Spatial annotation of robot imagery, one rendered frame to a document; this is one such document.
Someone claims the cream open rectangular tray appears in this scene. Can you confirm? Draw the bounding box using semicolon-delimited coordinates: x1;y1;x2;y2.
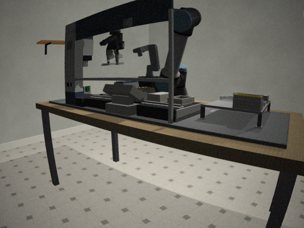
174;95;194;105

